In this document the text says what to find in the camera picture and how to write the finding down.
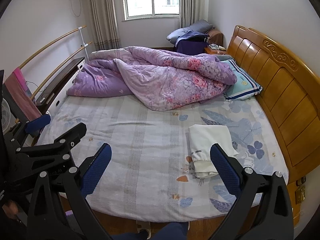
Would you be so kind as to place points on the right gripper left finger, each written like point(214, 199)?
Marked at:
point(77, 183)

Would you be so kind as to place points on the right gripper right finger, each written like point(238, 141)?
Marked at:
point(274, 218)

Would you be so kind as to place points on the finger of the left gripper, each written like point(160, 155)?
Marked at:
point(34, 127)
point(68, 140)

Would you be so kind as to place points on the white knit jacket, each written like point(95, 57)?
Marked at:
point(201, 139)

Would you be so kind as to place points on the white electric fan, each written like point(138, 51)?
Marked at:
point(6, 115)

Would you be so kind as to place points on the dark top low cabinet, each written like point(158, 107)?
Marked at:
point(55, 86)

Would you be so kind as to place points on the pink red towel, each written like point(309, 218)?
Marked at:
point(19, 91)

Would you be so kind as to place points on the wooden headboard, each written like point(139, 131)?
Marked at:
point(290, 96)

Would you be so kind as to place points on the purple floral quilt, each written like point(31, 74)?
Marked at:
point(162, 80)

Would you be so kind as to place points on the striped teal pillow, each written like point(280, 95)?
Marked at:
point(245, 87)

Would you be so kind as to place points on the left striped curtain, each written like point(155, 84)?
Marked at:
point(103, 24)

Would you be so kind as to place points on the striped curtain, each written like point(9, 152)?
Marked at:
point(103, 24)
point(192, 11)

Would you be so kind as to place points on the dark blue chair cloth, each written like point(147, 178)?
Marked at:
point(192, 43)

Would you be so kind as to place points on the wooden nightstand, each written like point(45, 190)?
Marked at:
point(215, 49)

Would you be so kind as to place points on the right striped curtain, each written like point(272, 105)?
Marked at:
point(192, 11)

